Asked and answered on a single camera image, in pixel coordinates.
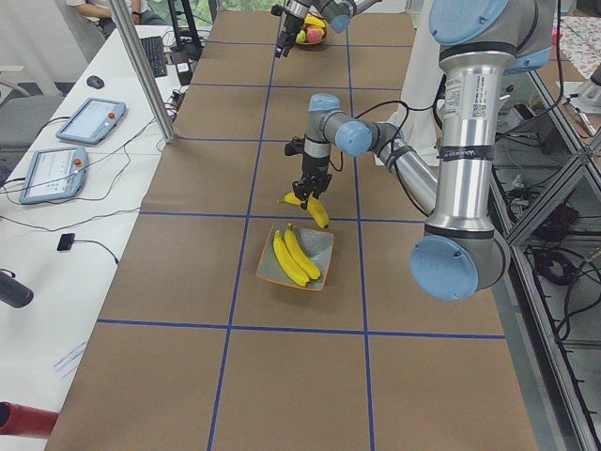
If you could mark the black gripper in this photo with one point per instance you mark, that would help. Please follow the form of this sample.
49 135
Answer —
291 24
315 165

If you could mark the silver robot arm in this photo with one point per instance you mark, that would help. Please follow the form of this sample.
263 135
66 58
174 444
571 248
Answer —
336 13
479 42

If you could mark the woven brown fruit basket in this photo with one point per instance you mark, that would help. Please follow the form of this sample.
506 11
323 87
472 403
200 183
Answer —
300 38

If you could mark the grey square plate orange rim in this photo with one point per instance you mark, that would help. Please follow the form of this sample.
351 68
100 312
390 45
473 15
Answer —
317 245

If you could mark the far red apple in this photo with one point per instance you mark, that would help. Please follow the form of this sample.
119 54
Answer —
314 35

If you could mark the brown box with label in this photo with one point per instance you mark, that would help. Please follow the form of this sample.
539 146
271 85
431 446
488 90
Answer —
183 67

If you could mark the white central column base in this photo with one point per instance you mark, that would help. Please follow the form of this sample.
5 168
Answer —
419 90

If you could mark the black keyboard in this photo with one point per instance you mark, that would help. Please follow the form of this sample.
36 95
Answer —
153 49

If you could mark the black computer mouse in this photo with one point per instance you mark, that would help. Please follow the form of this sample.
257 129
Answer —
95 82

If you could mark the far blue teach pendant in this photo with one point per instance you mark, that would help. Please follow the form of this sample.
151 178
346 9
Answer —
92 121

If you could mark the blue teach pendant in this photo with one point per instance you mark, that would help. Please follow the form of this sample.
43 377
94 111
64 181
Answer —
54 174
92 121

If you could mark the small black box device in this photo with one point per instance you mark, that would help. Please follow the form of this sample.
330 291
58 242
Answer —
65 242

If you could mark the near blue teach pendant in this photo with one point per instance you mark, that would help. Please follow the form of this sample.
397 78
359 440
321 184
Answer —
54 174

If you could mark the black cylinder object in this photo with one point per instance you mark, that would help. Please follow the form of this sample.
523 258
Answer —
13 292

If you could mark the red cylinder object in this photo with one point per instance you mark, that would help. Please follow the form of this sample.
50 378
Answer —
24 421

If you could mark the aluminium frame post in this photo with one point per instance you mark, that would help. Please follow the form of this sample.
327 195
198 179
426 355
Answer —
137 56

